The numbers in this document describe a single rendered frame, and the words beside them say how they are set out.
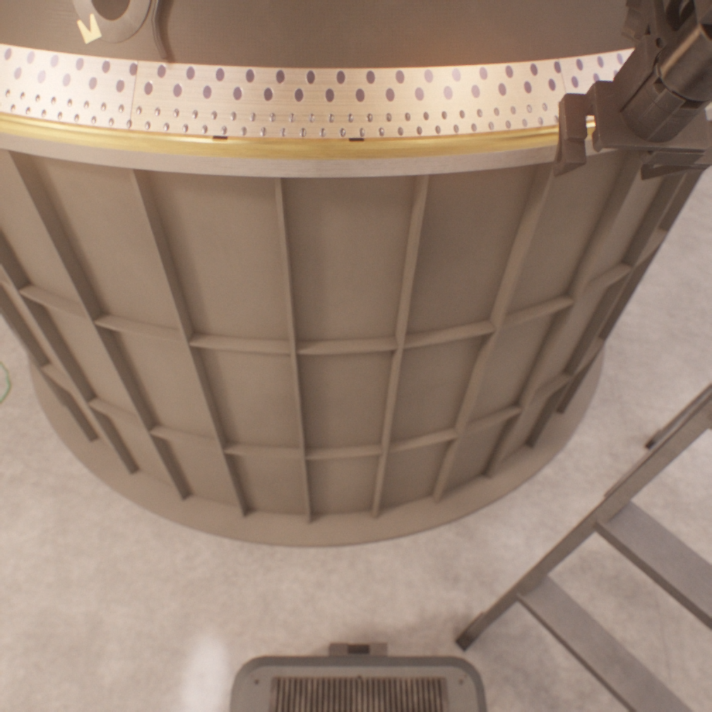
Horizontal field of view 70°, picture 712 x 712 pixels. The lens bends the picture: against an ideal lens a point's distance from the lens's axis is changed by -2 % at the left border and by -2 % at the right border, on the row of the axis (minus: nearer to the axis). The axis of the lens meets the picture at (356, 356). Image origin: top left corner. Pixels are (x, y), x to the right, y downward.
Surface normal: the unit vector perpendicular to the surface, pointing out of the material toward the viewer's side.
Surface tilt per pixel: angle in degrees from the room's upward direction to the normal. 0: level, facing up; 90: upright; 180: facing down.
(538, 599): 0
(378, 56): 62
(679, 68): 103
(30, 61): 43
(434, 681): 0
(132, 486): 0
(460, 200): 90
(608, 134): 30
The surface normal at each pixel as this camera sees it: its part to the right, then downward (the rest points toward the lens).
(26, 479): 0.04, -0.65
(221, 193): -0.07, 0.75
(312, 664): 0.02, -1.00
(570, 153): 0.03, -0.18
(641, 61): -1.00, -0.02
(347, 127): 0.09, 0.04
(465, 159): 0.22, 0.74
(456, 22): 0.21, 0.36
